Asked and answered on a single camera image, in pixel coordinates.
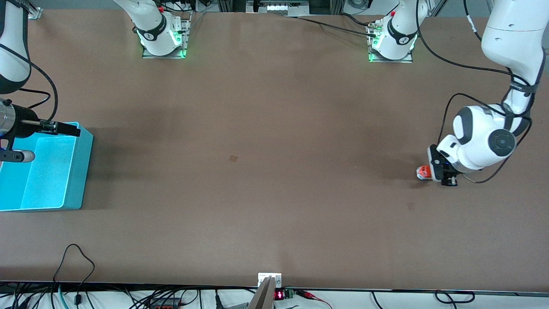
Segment blue plastic box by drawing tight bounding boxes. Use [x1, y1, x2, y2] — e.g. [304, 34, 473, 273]
[0, 122, 94, 212]

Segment white mounting plate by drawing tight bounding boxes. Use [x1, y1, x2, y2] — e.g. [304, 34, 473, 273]
[258, 273, 283, 288]

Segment silver equipment with white lights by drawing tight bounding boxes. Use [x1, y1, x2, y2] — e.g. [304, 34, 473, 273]
[246, 0, 310, 14]

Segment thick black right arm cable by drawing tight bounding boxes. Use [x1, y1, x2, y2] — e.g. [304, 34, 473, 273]
[0, 43, 59, 123]

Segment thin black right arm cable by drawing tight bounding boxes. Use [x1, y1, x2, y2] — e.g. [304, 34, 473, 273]
[19, 88, 52, 110]

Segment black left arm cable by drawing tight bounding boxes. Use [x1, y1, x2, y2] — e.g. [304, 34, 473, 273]
[415, 0, 535, 185]

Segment aluminium frame profile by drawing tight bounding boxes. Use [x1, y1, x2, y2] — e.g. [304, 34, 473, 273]
[26, 0, 44, 20]

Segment thin black looped cable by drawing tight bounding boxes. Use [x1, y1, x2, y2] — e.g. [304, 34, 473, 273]
[53, 243, 96, 302]

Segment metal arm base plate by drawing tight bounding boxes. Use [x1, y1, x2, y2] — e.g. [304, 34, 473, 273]
[142, 12, 192, 59]
[367, 19, 414, 64]

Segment black coiled cable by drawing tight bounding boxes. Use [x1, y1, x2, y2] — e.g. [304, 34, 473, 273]
[434, 290, 476, 305]

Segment red clip wires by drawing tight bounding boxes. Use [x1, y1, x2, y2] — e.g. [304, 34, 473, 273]
[296, 290, 333, 309]

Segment black base power cable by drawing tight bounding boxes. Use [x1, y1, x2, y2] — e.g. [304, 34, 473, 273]
[274, 13, 380, 37]

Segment grey metal mount bar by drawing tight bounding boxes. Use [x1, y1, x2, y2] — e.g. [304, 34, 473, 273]
[248, 277, 275, 309]

